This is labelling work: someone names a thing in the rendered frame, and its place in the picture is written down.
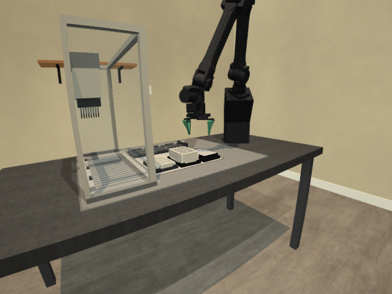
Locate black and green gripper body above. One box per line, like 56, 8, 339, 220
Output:
184, 114, 214, 120

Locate white well plate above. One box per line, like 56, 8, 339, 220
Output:
155, 156, 175, 169

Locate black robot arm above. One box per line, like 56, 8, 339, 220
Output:
179, 0, 255, 118

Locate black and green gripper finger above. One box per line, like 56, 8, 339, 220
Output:
183, 119, 191, 135
208, 119, 215, 135

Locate cream deep-well block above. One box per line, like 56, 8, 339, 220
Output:
169, 146, 198, 163

